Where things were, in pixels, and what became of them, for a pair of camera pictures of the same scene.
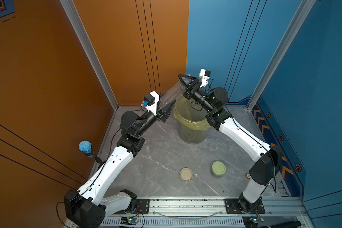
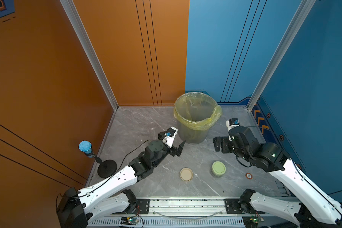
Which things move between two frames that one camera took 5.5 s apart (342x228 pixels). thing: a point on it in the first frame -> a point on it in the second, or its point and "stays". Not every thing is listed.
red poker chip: x=248 y=175 stays
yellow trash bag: x=191 y=115 stays
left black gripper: x=164 y=113 -> x=173 y=151
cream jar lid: x=186 y=174 stays
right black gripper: x=193 y=87 -> x=224 y=141
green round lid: x=218 y=168 stays
